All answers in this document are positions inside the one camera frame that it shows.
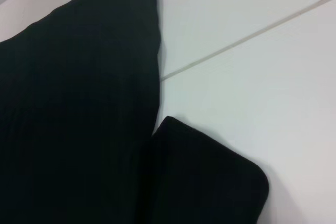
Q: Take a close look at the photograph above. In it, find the black t-shirt with FREE print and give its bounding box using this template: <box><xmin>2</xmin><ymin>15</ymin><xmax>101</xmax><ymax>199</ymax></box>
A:
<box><xmin>0</xmin><ymin>0</ymin><xmax>270</xmax><ymax>224</ymax></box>

